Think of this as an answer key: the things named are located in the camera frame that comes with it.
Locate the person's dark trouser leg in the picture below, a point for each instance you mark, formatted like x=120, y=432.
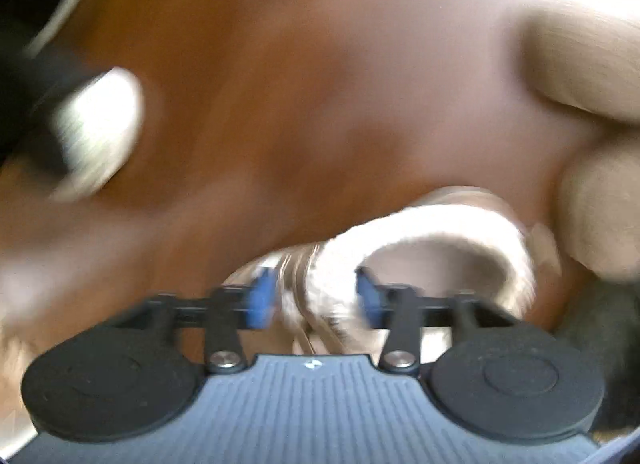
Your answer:
x=30, y=93

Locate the person's white fluffy slipper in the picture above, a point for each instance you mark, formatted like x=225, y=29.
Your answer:
x=100, y=128

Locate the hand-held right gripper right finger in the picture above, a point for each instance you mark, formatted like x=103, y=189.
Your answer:
x=367, y=296

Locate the taupe plush slipper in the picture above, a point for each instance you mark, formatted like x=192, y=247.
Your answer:
x=585, y=58
x=600, y=214

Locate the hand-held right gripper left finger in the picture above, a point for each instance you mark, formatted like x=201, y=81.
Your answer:
x=262, y=299

